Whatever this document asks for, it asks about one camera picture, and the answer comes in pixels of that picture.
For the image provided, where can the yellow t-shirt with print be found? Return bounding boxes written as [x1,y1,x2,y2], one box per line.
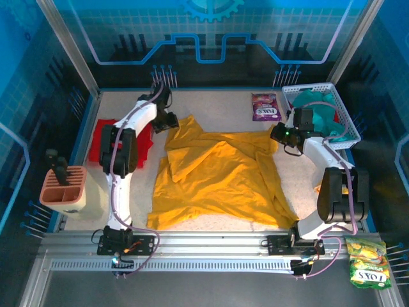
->
[146,114,300,231]

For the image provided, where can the teal t-shirt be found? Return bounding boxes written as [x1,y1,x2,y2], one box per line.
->
[292,88,351,143]

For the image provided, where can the purple Fox's candy bag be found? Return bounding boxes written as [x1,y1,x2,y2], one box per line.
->
[251,92,282,122]

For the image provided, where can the crumpled red t-shirt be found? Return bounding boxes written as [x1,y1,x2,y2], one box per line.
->
[289,102,340,124]

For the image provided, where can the white plastic mesh basket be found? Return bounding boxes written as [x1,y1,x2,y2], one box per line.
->
[281,82,362,151]

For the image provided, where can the folded red t-shirt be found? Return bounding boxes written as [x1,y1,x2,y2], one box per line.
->
[88,118,154,169]

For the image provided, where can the pink and cream knife block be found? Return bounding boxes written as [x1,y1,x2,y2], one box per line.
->
[38,165,108,221]

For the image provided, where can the small black controller box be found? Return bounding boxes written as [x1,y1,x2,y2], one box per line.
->
[110,255,135,279]
[290,258,316,279]

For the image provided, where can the green Fox's candy bag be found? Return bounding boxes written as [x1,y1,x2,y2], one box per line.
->
[346,238,392,290]

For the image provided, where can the aluminium frame post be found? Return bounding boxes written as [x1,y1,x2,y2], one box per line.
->
[36,0,102,97]
[327,0,384,86]

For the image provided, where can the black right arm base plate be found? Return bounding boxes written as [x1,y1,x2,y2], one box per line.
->
[266,235,326,256]

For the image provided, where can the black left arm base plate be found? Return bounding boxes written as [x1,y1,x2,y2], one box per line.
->
[96,234,157,256]

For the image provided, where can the aluminium front rail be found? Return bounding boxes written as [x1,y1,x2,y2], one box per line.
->
[41,230,383,260]

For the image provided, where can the grey slotted cable duct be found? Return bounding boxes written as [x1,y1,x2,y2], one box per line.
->
[50,258,295,272]

